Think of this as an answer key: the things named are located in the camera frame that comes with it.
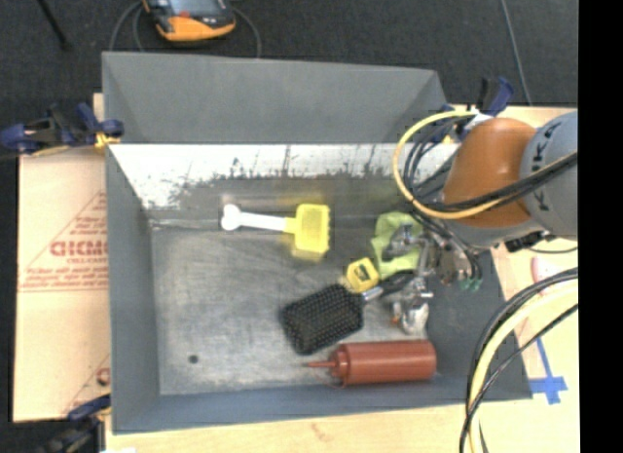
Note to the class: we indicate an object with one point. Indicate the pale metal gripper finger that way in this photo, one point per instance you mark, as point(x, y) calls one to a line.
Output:
point(403, 242)
point(419, 290)

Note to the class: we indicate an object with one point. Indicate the light green cloth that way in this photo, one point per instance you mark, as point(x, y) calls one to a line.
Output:
point(389, 266)

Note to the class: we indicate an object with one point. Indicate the clear glass thing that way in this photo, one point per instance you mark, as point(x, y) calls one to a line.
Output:
point(414, 317)

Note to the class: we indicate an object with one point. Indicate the small yellow tape measure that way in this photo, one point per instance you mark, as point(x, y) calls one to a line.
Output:
point(362, 274)

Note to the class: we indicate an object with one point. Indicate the red-brown squeeze bottle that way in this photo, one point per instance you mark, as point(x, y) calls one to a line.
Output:
point(389, 362)

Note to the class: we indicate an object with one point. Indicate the black hairbrush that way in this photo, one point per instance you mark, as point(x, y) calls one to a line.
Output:
point(323, 317)

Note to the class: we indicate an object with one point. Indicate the grey metal bin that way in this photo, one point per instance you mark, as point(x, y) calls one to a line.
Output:
point(219, 295)

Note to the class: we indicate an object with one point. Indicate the brown cardboard board, red print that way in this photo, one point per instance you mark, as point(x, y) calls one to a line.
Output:
point(58, 295)

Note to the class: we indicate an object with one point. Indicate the black cylinder on white bracket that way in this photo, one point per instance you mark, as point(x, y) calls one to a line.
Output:
point(522, 243)

